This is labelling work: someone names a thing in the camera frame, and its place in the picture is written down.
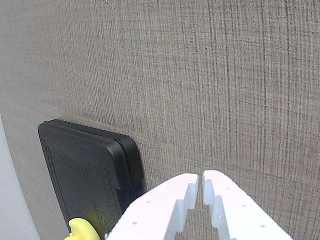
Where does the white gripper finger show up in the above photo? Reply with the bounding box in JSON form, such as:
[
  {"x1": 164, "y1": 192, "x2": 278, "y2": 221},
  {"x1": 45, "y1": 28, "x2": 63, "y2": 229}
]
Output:
[
  {"x1": 104, "y1": 172, "x2": 200, "y2": 240},
  {"x1": 202, "y1": 170, "x2": 294, "y2": 240}
]

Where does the yellow rubber duck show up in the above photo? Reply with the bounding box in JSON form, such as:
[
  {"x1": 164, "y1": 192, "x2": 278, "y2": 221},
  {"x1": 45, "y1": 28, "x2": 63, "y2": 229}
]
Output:
[{"x1": 63, "y1": 217, "x2": 101, "y2": 240}]

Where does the black plastic case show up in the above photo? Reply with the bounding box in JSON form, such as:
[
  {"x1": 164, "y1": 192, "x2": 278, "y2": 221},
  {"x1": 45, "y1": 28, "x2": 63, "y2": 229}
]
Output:
[{"x1": 37, "y1": 119, "x2": 145, "y2": 236}]

